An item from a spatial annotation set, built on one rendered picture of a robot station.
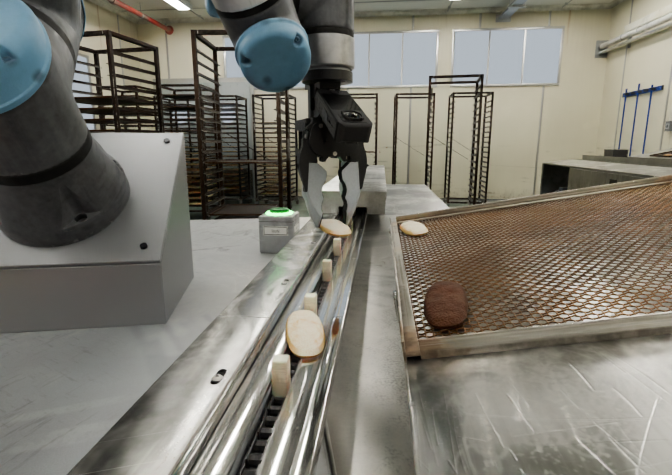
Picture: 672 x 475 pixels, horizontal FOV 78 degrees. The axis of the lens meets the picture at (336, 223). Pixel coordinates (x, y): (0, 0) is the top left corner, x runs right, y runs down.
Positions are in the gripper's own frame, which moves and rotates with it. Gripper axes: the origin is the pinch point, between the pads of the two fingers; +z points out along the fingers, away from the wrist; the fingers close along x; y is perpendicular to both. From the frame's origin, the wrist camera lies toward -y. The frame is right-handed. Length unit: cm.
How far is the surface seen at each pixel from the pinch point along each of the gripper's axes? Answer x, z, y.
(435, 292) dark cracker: -1.2, 3.1, -24.1
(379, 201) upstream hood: -25.8, 3.7, 37.7
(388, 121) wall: -328, -51, 619
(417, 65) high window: -370, -144, 596
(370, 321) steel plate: -0.8, 11.4, -11.0
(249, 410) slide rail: 16.4, 8.4, -27.6
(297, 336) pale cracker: 10.7, 7.4, -19.5
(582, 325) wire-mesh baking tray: -4.5, 1.7, -36.2
